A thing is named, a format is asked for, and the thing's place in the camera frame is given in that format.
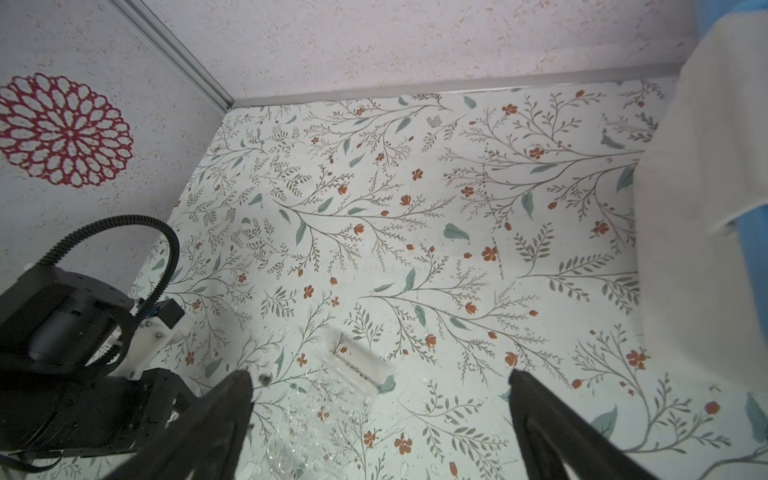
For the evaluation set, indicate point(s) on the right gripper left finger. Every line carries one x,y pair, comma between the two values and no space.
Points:
175,434

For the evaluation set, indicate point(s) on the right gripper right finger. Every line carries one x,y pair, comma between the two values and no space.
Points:
553,439

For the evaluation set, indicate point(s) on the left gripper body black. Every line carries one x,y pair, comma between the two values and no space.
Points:
47,416

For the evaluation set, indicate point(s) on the clear acrylic tube rack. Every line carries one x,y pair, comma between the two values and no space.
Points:
321,433

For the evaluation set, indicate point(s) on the white plastic storage bin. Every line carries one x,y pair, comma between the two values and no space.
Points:
706,165

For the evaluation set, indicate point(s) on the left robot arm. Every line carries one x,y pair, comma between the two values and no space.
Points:
76,379

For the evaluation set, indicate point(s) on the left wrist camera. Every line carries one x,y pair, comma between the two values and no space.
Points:
167,324

